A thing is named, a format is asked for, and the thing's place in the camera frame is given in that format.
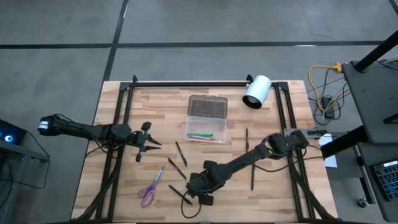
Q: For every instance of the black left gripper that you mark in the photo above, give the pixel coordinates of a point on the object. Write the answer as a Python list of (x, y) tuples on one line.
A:
[(136, 139)]

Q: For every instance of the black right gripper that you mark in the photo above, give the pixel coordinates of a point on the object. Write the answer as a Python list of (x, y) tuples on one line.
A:
[(211, 180)]

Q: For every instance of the black pen with clip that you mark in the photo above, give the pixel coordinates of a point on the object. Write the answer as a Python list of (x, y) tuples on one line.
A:
[(178, 193)]

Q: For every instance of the black pen with white print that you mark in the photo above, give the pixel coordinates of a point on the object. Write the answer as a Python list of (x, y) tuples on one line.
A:
[(181, 153), (177, 168)]

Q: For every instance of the purple scissors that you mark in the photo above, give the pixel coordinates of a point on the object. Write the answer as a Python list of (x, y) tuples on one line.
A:
[(150, 186)]

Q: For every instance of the purple mechanical pencil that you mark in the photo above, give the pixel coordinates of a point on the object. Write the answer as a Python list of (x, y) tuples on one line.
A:
[(202, 137)]

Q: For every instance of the green marker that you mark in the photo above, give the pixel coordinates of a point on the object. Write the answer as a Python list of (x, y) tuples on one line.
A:
[(200, 134)]

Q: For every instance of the thin black pen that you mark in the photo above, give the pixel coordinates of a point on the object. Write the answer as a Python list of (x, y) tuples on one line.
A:
[(252, 177)]

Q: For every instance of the brown pen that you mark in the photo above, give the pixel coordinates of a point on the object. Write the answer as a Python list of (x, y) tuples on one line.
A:
[(247, 140)]

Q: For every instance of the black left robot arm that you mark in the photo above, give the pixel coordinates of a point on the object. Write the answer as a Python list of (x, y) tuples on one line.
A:
[(77, 129)]

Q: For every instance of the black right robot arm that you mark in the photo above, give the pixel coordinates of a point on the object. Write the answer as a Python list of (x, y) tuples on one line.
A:
[(242, 160)]

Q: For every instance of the clear plastic supply box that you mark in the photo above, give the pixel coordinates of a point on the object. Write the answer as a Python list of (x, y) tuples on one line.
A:
[(207, 107)]

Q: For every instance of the white spotlight lamp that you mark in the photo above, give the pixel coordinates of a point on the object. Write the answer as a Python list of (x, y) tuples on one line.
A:
[(259, 88)]

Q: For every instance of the white paper sheet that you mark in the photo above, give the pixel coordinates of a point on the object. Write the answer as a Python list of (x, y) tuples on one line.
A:
[(329, 160)]

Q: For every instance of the black computer with blue light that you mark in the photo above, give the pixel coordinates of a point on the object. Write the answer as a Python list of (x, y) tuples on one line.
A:
[(12, 130)]

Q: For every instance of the black power adapter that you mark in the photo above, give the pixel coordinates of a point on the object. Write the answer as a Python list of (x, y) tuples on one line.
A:
[(327, 104)]

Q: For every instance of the black caster wheel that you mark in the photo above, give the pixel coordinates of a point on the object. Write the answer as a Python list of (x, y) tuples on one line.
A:
[(362, 203)]

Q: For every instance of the keyboard with blue keys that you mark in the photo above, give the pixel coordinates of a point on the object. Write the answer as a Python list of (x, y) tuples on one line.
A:
[(387, 180)]

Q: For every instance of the dark grey side desk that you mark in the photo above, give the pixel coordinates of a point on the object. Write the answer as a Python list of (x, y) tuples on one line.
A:
[(370, 99)]

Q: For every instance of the black diagonal pole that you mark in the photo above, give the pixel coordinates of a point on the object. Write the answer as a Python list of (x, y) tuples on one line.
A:
[(377, 51)]

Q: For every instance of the black aluminium table frame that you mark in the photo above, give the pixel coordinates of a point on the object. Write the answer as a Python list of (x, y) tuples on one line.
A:
[(186, 84)]

